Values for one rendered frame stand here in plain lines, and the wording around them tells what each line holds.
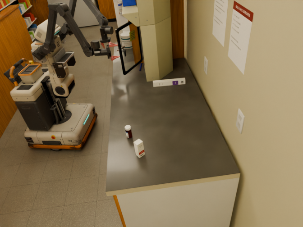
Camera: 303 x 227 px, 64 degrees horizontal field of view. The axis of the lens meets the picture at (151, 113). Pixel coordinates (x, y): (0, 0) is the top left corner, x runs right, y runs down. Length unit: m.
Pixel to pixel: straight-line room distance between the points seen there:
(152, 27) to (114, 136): 0.85
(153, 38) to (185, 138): 0.83
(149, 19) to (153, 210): 1.29
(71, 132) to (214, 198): 1.80
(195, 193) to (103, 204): 1.21
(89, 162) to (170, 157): 1.53
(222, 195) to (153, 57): 1.14
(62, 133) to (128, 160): 1.53
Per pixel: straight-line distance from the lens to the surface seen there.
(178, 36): 2.35
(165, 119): 1.65
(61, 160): 2.94
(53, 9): 2.15
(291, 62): 0.89
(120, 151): 1.47
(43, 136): 2.95
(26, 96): 2.71
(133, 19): 1.87
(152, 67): 2.02
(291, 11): 0.89
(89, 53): 2.12
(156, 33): 1.91
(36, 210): 2.64
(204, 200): 1.49
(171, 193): 1.37
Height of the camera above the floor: 1.99
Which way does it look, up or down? 38 degrees down
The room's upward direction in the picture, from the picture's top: 7 degrees counter-clockwise
